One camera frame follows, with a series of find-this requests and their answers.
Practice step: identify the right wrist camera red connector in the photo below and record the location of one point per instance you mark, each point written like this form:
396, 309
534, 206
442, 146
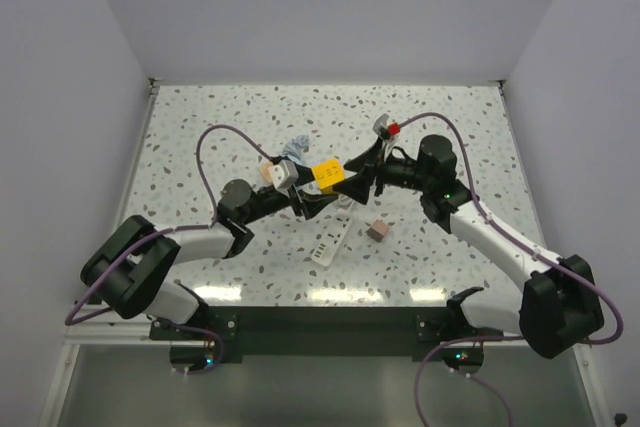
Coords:
385, 129

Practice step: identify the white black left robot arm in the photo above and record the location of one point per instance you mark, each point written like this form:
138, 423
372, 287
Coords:
129, 271

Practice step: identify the light blue coiled cord plug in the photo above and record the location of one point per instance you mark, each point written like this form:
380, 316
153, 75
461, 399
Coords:
295, 149

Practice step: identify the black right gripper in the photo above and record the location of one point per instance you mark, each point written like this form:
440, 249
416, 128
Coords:
358, 186

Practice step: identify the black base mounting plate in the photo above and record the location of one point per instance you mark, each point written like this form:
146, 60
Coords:
240, 332

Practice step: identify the pink cube socket adapter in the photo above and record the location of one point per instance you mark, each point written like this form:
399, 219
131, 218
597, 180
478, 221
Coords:
378, 231

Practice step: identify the beige cube socket adapter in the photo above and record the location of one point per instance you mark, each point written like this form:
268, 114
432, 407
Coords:
265, 171

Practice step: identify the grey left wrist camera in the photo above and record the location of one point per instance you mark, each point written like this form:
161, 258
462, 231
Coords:
283, 175

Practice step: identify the yellow cube socket adapter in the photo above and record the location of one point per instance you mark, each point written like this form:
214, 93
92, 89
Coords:
327, 174

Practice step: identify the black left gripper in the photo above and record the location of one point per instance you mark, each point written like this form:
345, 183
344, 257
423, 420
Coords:
310, 203

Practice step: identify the white power strip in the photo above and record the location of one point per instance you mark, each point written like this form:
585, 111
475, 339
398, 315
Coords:
332, 237

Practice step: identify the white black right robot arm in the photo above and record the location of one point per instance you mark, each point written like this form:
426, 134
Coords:
556, 306

